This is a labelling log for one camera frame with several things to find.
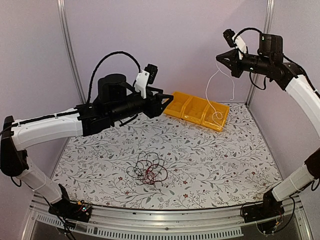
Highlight left aluminium frame post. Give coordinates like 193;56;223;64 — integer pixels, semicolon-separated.
56;0;86;104

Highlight floral table mat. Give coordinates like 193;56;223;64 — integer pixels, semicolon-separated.
52;103;282;210

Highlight right aluminium frame post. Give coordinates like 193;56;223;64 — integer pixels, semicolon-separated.
246;0;275;106

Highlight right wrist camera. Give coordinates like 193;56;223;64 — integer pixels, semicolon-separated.
223;29;248;60

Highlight aluminium front rail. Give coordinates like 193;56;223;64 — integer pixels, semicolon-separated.
22;195;315;240

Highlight black and red cables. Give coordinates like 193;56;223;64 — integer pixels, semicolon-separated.
126;151;169;187

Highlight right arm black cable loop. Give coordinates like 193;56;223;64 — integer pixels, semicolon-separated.
232;27;263;41

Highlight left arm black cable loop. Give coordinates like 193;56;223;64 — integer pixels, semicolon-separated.
86;51;142;105

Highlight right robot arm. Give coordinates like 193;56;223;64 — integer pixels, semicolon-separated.
216;29;320;218

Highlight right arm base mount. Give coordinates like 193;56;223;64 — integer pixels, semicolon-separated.
240;190;285;235

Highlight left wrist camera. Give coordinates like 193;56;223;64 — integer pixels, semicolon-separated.
133;63;158;99

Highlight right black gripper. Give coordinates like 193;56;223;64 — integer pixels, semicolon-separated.
217;48;273;78

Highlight yellow three-compartment bin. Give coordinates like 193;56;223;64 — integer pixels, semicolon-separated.
164;91;230;132

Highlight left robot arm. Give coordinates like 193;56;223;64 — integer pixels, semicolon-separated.
0;71;174;217

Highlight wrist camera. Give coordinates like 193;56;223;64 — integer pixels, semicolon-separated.
133;63;158;99
223;29;248;60

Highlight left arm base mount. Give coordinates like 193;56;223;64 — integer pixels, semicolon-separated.
48;184;93;223

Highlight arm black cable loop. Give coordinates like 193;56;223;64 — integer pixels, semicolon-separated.
232;27;263;41
86;51;142;105

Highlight aluminium frame post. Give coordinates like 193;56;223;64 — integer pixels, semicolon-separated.
246;0;275;106
56;0;86;104

